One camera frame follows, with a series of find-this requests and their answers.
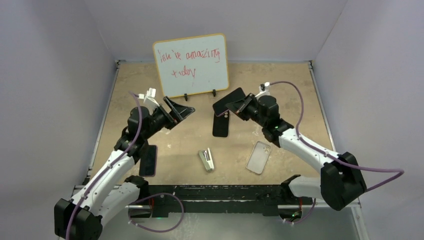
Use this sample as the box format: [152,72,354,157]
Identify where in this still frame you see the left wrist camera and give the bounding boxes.
[137,87,160,111]

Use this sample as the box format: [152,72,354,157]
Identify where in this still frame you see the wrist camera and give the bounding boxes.
[255,82,271,99]
[137,87,160,111]

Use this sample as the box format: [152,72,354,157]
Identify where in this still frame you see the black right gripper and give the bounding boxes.
[225,94,267,128]

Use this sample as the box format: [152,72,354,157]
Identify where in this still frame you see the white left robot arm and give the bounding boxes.
[54,96,196,240]

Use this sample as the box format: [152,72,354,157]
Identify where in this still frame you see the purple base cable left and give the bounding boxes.
[127,193,185,233]

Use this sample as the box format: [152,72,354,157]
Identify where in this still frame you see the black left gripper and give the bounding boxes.
[142,97,194,140]

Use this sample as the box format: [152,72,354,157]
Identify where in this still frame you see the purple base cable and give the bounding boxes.
[283,193,318,226]
[127,193,185,233]

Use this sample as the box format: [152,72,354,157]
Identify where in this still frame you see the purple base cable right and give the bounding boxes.
[283,193,318,226]

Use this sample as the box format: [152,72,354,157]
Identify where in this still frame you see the whiteboard with red writing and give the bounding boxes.
[152,33,230,98]

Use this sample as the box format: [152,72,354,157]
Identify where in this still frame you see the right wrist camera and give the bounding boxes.
[255,82,271,99]

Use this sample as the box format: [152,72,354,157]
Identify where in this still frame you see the silver stapler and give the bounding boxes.
[198,147,215,172]

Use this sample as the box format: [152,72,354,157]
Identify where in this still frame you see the dark smartphone on table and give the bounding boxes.
[138,145,158,177]

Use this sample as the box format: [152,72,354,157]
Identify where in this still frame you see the pink smartphone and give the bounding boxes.
[212,87,246,117]

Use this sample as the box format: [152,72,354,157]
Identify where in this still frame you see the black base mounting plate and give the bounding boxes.
[128,184,313,218]

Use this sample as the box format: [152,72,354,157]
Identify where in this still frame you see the black phone case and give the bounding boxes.
[212,112,230,138]

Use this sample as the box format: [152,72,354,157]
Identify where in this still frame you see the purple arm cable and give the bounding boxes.
[65,91,144,240]
[268,81,405,193]

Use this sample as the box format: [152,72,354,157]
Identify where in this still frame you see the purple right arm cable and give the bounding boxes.
[268,81,405,193]

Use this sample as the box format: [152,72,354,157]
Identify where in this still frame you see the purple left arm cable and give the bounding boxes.
[65,91,144,240]

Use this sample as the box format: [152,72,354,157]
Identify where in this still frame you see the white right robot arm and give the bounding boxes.
[226,94,367,211]

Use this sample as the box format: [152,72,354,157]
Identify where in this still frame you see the clear beige phone case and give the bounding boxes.
[246,141,271,175]

